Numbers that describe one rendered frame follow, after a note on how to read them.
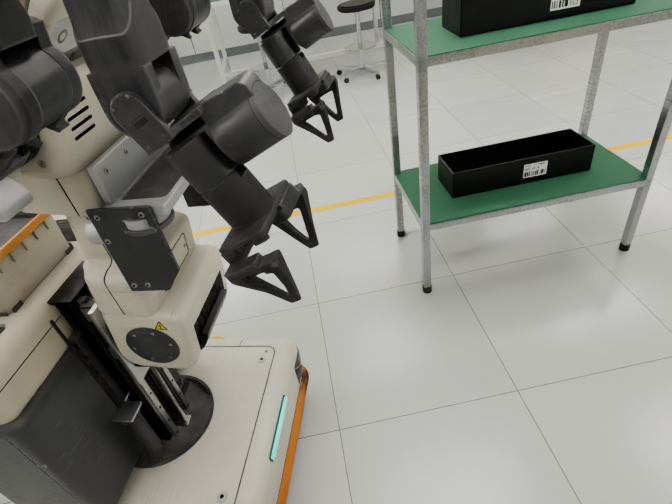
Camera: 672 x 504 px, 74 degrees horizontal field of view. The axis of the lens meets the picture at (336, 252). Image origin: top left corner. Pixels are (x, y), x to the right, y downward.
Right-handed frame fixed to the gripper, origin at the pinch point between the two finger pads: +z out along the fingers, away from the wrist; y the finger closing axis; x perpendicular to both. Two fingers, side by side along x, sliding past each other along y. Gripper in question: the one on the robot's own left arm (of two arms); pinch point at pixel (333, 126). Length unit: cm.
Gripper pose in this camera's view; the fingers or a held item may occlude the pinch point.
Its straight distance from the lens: 90.4
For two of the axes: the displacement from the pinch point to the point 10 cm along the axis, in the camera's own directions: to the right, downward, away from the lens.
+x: -8.1, 3.3, 4.9
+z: 5.6, 7.0, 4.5
